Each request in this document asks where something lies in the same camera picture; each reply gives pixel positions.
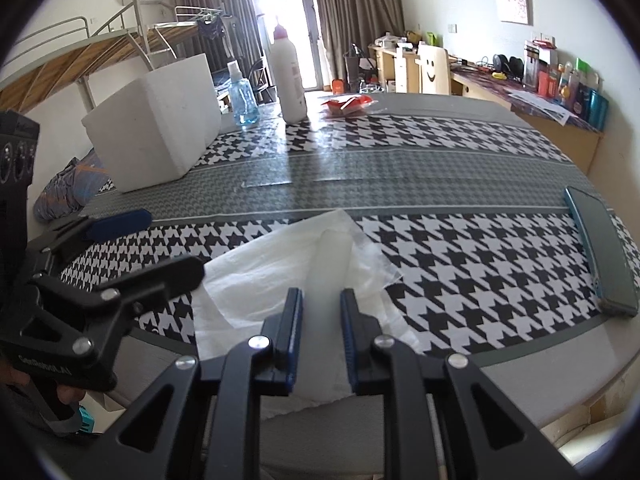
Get red snack packet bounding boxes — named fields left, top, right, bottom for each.
left=322, top=94, right=375, bottom=118

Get blue spray bottle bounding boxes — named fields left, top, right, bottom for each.
left=228, top=60, right=259, bottom=127

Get houndstooth tablecloth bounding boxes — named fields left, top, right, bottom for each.
left=63, top=94, right=639, bottom=425

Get right brown curtain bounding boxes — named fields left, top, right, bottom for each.
left=317, top=0, right=404, bottom=79

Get smartphone teal case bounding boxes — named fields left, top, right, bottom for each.
left=564, top=186, right=639, bottom=318

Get black folding chair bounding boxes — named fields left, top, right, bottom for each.
left=247, top=58, right=276, bottom=105

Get orange container on floor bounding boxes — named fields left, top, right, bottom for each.
left=331, top=79, right=345, bottom=96

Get glass balcony door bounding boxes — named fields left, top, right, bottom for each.
left=254, top=0, right=326, bottom=91

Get white styrofoam box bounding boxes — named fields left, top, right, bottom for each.
left=81, top=54, right=221, bottom=193

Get white bottle red pump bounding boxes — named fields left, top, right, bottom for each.
left=270, top=24, right=307, bottom=125

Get person's left hand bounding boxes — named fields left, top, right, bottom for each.
left=0, top=358, right=89, bottom=406

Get wooden smiley face chair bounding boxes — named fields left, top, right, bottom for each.
left=416, top=42, right=451, bottom=96

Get metal bunk bed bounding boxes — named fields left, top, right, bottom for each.
left=1, top=0, right=218, bottom=114

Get left brown curtain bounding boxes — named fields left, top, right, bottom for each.
left=174, top=0, right=262, bottom=76

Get white plastic bag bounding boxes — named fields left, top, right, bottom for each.
left=192, top=209, right=420, bottom=417

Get blue plaid quilt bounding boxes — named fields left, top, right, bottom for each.
left=32, top=148, right=110, bottom=224

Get wooden desk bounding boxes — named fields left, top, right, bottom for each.
left=369, top=44, right=603, bottom=174

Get paper sheets on desk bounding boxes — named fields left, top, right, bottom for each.
left=508, top=90, right=573, bottom=126

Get brown curtain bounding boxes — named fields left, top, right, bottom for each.
left=317, top=0, right=404, bottom=79
left=174, top=0, right=262, bottom=76

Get cartoon wall picture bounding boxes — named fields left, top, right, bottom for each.
left=497, top=0, right=529, bottom=25

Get teal bottle on desk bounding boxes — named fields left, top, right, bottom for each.
left=588, top=90, right=608, bottom=131

